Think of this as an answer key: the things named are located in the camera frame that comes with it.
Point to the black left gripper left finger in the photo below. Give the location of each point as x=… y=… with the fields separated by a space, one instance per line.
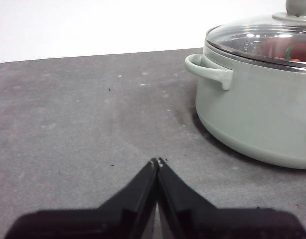
x=93 y=224

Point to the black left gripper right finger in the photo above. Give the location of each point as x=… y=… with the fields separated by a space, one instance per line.
x=217 y=224

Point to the orange pumpkin with green stem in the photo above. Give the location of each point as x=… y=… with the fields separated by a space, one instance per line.
x=274 y=47

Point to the glass lid with green knob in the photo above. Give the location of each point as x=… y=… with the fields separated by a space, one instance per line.
x=232 y=37

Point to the pale green electric pot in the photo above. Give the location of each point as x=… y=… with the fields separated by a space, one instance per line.
x=242 y=112

